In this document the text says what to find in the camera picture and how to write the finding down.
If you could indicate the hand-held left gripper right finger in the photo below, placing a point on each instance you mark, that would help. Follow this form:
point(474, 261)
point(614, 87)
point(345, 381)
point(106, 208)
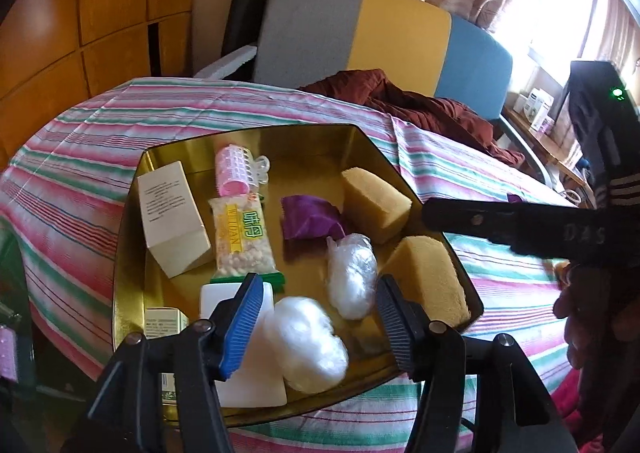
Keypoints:
point(400, 328)

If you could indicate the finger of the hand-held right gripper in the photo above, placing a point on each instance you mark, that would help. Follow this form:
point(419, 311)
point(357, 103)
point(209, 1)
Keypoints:
point(465, 218)

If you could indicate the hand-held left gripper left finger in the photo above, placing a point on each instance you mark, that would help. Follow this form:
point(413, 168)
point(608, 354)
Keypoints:
point(242, 328)

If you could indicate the yellow sponge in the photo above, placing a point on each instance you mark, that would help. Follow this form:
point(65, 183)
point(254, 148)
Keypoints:
point(375, 205)
point(430, 278)

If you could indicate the clear plastic bag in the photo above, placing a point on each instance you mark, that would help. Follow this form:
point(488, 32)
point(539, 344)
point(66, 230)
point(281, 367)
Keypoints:
point(350, 278)
point(305, 343)

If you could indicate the yellow snack packet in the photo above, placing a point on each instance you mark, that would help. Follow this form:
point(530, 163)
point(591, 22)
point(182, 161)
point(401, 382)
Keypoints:
point(242, 238)

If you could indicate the purple cloth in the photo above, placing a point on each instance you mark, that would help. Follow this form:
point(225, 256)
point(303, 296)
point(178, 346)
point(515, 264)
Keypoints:
point(307, 215)

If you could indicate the gold metal tray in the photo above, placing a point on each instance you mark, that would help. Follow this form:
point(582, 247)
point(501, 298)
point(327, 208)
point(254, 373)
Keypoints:
point(310, 168)

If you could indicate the person's right hand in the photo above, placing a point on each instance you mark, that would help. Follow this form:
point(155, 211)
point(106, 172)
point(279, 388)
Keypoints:
point(582, 313)

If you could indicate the wooden desk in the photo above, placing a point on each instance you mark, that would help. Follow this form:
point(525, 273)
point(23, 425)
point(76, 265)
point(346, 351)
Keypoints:
point(560, 153)

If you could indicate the flat white soap block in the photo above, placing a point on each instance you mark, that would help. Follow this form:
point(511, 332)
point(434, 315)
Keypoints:
point(250, 388)

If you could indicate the small green label box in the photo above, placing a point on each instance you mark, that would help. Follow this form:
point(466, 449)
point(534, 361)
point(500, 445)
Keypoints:
point(165, 323)

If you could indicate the white printed boxes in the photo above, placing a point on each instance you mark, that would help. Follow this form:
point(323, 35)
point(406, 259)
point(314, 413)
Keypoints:
point(536, 108)

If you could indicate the dark red blanket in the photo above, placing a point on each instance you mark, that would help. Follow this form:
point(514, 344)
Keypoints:
point(430, 113)

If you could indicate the tall white carton box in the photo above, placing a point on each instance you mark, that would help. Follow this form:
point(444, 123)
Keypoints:
point(170, 213)

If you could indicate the pink striped curtain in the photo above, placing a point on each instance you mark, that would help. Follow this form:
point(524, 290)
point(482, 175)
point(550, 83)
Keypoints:
point(620, 23)

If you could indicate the pink hair roller with clip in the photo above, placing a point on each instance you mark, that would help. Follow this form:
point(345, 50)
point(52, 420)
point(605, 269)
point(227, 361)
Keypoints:
point(232, 168)

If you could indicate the pink garment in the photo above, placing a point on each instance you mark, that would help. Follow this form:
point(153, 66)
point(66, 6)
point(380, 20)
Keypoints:
point(575, 403)

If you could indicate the grey yellow blue headboard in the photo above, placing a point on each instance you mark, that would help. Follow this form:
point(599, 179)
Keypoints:
point(400, 18)

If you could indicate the green glass side table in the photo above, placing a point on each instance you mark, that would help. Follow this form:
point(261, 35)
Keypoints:
point(10, 283)

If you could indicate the striped bed sheet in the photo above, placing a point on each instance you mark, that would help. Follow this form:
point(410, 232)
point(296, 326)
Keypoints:
point(75, 143)

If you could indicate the black rolled mat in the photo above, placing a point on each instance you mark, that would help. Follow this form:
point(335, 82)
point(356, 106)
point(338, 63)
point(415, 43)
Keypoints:
point(247, 3)

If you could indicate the grey bed rail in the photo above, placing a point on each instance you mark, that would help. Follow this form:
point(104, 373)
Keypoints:
point(225, 62)
point(530, 153)

